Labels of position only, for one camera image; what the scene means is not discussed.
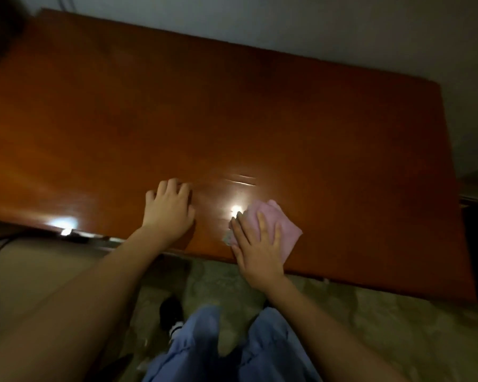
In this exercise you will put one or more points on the person's right hand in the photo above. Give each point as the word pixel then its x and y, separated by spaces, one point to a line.
pixel 259 254

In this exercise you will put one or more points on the person's left hand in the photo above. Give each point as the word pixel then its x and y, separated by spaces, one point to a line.
pixel 169 212

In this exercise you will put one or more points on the pink cleaning cloth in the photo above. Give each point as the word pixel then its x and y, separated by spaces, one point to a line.
pixel 291 226

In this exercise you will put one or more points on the person's right forearm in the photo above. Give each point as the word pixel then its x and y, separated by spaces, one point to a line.
pixel 334 342

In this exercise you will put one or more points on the person's left forearm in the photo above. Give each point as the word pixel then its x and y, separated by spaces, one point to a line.
pixel 64 314

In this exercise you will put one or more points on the person's blue trousers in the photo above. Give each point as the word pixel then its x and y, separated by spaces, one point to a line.
pixel 231 350

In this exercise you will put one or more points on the person's black shoe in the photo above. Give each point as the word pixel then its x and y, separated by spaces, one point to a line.
pixel 171 314

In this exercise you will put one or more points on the reddish wooden desk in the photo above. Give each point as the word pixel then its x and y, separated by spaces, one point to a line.
pixel 303 115

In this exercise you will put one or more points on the beige padded stool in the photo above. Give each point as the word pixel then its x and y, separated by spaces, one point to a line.
pixel 40 290

